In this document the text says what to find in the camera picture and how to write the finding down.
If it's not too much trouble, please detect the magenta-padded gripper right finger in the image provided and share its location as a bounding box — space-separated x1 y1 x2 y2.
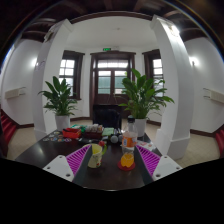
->
134 144 183 188

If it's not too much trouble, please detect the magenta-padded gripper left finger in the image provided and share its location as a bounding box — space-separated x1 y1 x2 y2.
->
42 144 95 188

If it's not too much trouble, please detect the orange drink bottle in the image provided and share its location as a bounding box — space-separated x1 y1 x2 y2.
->
119 115 139 169

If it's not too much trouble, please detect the printed white leaflet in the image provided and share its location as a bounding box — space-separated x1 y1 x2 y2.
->
136 139 157 153

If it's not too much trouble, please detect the colourful round stickers sheet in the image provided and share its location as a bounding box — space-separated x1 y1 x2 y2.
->
42 130 73 143

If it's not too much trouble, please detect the pale yellow cup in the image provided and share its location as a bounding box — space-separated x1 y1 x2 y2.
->
87 142 108 169

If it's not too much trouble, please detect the flat round red coaster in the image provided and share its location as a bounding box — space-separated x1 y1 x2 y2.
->
117 160 136 172

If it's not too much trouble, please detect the brown basket of snacks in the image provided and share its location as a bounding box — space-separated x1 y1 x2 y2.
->
83 123 105 140

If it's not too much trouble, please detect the green book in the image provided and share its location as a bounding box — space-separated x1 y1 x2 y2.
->
101 127 115 137

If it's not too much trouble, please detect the small potted plant white pot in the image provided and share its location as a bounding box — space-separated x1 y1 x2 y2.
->
38 75 79 132

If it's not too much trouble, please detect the black chair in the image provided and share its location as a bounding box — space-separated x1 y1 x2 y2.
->
92 103 123 129

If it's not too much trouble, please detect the large potted plant white pot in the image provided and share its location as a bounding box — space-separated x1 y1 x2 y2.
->
118 68 175 138

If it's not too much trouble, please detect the dark framed window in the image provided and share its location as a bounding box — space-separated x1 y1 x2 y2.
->
59 49 85 101
142 48 164 98

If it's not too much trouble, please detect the dark wooden double door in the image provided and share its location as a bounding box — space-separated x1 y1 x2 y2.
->
89 50 137 111

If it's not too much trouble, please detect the white wall radiator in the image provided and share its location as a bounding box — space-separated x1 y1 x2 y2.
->
203 87 224 104
4 86 27 100

